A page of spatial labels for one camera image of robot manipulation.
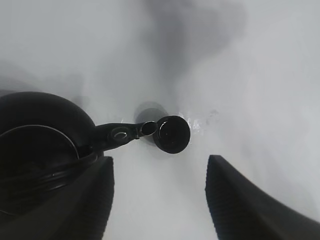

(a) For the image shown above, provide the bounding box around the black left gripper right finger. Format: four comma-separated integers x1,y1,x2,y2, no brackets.
205,155,320,240

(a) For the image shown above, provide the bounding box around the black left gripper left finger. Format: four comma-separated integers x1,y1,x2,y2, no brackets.
23,157,115,240

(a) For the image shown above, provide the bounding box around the small black teacup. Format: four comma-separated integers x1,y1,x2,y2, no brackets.
152,115,191,154

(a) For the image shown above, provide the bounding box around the black teapot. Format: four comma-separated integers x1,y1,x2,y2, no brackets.
0,92,158,216

